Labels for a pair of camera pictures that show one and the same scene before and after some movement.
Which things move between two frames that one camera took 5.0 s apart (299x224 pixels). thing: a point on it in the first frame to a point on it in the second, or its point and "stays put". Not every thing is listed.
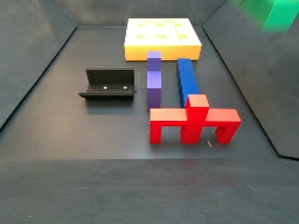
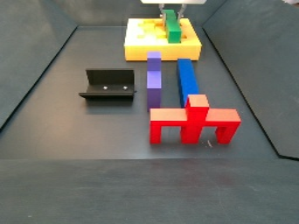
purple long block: [154, 80] stays put
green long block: [272, 15] to [174, 31]
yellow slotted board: [169, 35] stays put
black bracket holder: [109, 84] stays put
